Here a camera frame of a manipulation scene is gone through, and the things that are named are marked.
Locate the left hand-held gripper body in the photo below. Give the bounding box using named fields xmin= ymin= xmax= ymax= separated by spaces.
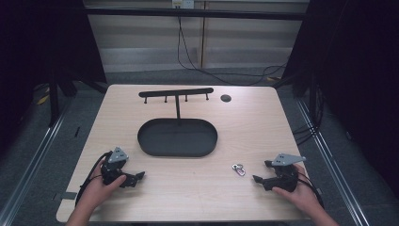
xmin=100 ymin=146 xmax=130 ymax=186

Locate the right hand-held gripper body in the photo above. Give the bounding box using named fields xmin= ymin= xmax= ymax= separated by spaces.
xmin=263 ymin=153 xmax=307 ymax=193

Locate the person's right hand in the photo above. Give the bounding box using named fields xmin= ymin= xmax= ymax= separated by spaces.
xmin=271 ymin=163 xmax=318 ymax=215

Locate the person's left hand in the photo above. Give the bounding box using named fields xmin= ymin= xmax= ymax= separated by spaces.
xmin=80 ymin=160 xmax=127 ymax=206

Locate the black key rack with tray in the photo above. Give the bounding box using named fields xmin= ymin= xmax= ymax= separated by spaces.
xmin=136 ymin=87 xmax=218 ymax=158

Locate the black metal stand leg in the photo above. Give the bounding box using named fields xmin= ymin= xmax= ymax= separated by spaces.
xmin=47 ymin=82 xmax=61 ymax=128

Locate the dark curtain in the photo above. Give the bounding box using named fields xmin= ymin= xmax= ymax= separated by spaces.
xmin=281 ymin=0 xmax=399 ymax=202
xmin=0 ymin=0 xmax=107 ymax=152

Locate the black horizontal metal bar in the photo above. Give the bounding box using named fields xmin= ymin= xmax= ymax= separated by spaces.
xmin=84 ymin=7 xmax=310 ymax=22

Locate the small silver key ring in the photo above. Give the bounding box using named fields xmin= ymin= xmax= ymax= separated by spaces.
xmin=231 ymin=163 xmax=247 ymax=177

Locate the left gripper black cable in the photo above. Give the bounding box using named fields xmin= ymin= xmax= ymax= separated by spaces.
xmin=74 ymin=151 xmax=113 ymax=206

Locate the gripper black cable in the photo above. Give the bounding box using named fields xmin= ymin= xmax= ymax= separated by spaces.
xmin=295 ymin=170 xmax=326 ymax=210
xmin=74 ymin=151 xmax=113 ymax=206

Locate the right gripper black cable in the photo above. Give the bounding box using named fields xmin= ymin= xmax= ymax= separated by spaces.
xmin=295 ymin=170 xmax=326 ymax=210

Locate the metal floor rail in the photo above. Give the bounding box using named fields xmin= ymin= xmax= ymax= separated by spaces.
xmin=295 ymin=97 xmax=375 ymax=226
xmin=0 ymin=103 xmax=71 ymax=226

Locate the bundle of black floor cables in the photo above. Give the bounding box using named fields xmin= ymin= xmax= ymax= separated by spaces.
xmin=292 ymin=84 xmax=326 ymax=147

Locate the black hanging wall cable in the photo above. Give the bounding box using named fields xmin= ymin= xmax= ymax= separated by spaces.
xmin=176 ymin=15 xmax=288 ymax=87

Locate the white wall socket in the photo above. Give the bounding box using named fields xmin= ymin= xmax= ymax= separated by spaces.
xmin=171 ymin=0 xmax=196 ymax=9

